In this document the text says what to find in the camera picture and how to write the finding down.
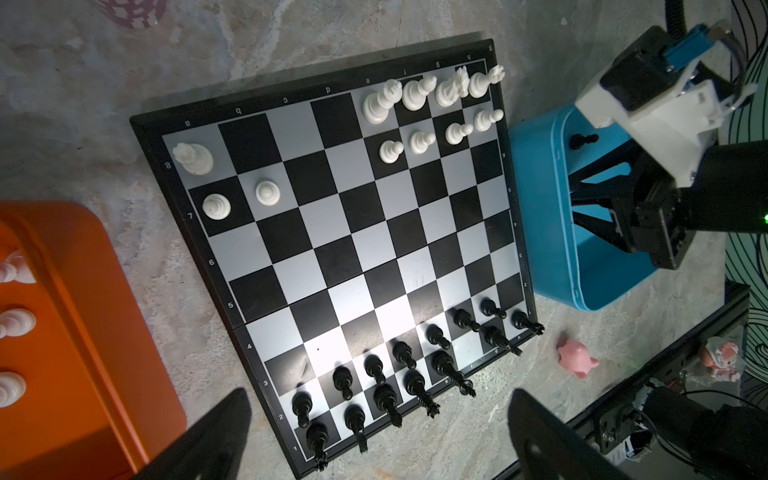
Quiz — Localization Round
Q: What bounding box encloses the white rook chess piece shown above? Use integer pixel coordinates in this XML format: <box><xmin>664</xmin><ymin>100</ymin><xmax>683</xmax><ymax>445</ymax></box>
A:
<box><xmin>468</xmin><ymin>65</ymin><xmax>505</xmax><ymax>98</ymax></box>

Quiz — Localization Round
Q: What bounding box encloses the white pawn right edge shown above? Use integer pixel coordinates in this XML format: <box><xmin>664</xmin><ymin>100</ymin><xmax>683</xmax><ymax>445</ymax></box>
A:
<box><xmin>474</xmin><ymin>109</ymin><xmax>504</xmax><ymax>132</ymax></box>

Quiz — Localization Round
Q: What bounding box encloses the blue plastic tray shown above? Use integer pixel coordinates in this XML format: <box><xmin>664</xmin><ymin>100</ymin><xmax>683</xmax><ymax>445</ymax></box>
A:
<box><xmin>509</xmin><ymin>104</ymin><xmax>656</xmax><ymax>311</ymax></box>

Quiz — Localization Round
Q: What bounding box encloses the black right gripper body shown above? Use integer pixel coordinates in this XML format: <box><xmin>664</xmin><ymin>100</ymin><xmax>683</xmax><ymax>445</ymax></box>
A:
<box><xmin>568</xmin><ymin>140</ymin><xmax>695</xmax><ymax>270</ymax></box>

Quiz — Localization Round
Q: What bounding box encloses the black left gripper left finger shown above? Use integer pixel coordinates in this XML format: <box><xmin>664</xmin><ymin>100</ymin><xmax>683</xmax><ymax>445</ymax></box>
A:
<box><xmin>134</xmin><ymin>387</ymin><xmax>252</xmax><ymax>479</ymax></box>

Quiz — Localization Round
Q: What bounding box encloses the white rook far corner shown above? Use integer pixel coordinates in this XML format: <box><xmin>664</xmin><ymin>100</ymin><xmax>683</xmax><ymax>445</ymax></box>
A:
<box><xmin>172</xmin><ymin>143</ymin><xmax>214</xmax><ymax>176</ymax></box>

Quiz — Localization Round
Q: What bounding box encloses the small pink pig toy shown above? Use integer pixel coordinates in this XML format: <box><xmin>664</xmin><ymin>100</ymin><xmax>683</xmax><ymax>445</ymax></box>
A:
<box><xmin>557</xmin><ymin>339</ymin><xmax>600</xmax><ymax>380</ymax></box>

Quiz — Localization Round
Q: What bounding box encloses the white pawn in tray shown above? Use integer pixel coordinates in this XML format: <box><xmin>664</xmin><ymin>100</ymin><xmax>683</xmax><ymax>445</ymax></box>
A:
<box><xmin>0</xmin><ymin>308</ymin><xmax>37</xmax><ymax>338</ymax></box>
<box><xmin>0</xmin><ymin>371</ymin><xmax>27</xmax><ymax>408</ymax></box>

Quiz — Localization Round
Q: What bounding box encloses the pink checkered small cup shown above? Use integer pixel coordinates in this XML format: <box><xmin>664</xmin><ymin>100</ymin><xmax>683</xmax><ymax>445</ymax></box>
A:
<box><xmin>94</xmin><ymin>0</ymin><xmax>167</xmax><ymax>29</ymax></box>

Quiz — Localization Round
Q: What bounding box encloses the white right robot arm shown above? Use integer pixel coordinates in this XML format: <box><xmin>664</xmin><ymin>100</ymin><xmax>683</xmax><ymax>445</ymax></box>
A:
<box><xmin>568</xmin><ymin>140</ymin><xmax>767</xmax><ymax>270</ymax></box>

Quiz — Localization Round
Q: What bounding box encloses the black knight near corner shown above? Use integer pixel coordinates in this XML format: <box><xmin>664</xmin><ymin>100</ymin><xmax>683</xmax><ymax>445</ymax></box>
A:
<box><xmin>483</xmin><ymin>326</ymin><xmax>522</xmax><ymax>356</ymax></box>

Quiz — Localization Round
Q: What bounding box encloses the orange plastic tray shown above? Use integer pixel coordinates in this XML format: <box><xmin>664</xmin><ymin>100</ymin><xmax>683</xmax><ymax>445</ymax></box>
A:
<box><xmin>1</xmin><ymin>201</ymin><xmax>187</xmax><ymax>479</ymax></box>

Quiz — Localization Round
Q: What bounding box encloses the black rook near corner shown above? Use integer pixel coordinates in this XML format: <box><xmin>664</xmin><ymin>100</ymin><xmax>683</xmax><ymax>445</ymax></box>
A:
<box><xmin>511</xmin><ymin>310</ymin><xmax>545</xmax><ymax>336</ymax></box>

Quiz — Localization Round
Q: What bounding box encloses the pink doll figure right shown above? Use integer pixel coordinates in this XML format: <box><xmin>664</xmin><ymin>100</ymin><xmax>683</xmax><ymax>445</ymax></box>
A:
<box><xmin>699</xmin><ymin>336</ymin><xmax>742</xmax><ymax>383</ymax></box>

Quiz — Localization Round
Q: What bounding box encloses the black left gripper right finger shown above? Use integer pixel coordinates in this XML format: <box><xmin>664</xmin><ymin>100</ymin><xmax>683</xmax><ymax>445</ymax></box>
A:
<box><xmin>508</xmin><ymin>389</ymin><xmax>627</xmax><ymax>479</ymax></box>

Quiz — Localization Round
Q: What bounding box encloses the white pawn far corner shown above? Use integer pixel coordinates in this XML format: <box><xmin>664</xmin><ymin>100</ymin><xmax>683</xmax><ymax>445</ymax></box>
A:
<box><xmin>202</xmin><ymin>193</ymin><xmax>232</xmax><ymax>221</ymax></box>

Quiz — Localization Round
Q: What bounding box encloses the black pawn in blue tray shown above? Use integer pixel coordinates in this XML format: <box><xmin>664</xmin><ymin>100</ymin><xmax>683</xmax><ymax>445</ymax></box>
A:
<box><xmin>569</xmin><ymin>134</ymin><xmax>600</xmax><ymax>150</ymax></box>

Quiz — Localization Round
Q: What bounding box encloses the black and silver chessboard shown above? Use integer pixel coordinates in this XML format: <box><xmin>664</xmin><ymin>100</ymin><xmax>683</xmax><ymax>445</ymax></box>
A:
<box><xmin>130</xmin><ymin>40</ymin><xmax>538</xmax><ymax>478</ymax></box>

